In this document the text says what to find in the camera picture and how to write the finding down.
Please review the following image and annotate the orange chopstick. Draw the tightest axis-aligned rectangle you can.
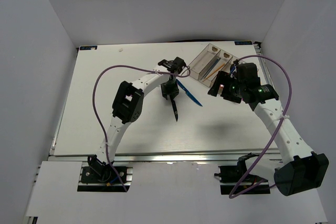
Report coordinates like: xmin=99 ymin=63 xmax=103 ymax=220
xmin=203 ymin=63 xmax=226 ymax=82

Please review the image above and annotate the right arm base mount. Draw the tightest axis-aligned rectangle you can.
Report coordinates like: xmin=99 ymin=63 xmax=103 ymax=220
xmin=214 ymin=153 xmax=271 ymax=196

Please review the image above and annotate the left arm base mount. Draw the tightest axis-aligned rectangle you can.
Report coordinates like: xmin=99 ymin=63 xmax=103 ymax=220
xmin=77 ymin=155 xmax=132 ymax=193

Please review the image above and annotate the clear four-compartment organizer tray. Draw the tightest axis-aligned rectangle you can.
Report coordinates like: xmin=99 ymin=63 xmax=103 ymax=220
xmin=189 ymin=41 xmax=256 ymax=88

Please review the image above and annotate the left blue corner label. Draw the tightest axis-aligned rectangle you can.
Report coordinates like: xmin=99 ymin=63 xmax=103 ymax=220
xmin=79 ymin=45 xmax=98 ymax=50

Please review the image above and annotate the right blue corner label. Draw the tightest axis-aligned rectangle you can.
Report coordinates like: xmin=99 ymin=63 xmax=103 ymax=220
xmin=234 ymin=41 xmax=253 ymax=46

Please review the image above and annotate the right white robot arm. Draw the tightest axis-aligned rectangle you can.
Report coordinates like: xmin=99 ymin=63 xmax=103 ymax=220
xmin=208 ymin=63 xmax=329 ymax=198

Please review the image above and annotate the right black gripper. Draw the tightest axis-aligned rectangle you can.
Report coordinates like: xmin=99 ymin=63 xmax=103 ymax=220
xmin=207 ymin=71 xmax=245 ymax=104

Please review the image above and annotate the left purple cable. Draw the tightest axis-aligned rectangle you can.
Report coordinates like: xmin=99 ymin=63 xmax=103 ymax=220
xmin=92 ymin=64 xmax=191 ymax=192

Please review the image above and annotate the blue corner label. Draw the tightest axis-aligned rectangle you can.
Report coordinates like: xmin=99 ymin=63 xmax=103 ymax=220
xmin=234 ymin=41 xmax=253 ymax=46
xmin=79 ymin=45 xmax=98 ymax=50

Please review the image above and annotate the purple cable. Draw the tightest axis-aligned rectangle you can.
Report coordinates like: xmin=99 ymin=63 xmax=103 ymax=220
xmin=228 ymin=55 xmax=293 ymax=199
xmin=92 ymin=64 xmax=191 ymax=192

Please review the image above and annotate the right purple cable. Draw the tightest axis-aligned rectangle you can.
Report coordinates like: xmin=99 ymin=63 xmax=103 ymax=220
xmin=228 ymin=55 xmax=293 ymax=199

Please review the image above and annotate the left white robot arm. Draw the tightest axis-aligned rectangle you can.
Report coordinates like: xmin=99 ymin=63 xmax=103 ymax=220
xmin=88 ymin=57 xmax=190 ymax=182

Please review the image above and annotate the blue knife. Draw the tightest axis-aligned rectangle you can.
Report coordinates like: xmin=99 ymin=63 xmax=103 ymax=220
xmin=176 ymin=80 xmax=203 ymax=106

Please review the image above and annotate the black knife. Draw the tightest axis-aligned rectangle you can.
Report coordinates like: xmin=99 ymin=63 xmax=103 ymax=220
xmin=170 ymin=96 xmax=179 ymax=121

